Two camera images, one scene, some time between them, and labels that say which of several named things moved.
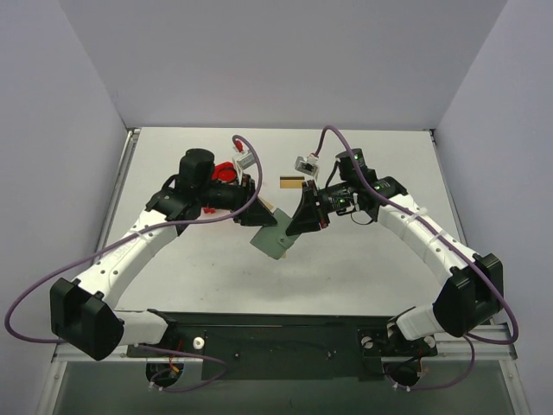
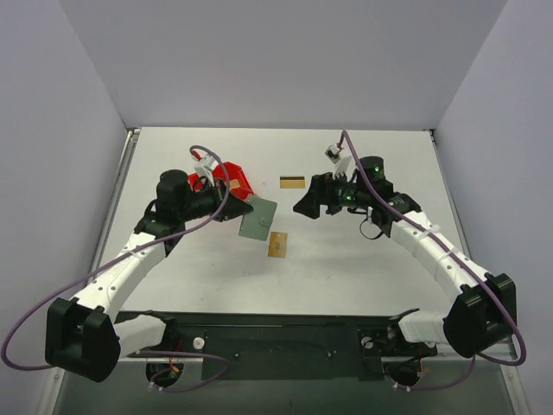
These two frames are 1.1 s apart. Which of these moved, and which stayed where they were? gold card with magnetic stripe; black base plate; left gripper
Moved: left gripper
Stayed: black base plate; gold card with magnetic stripe
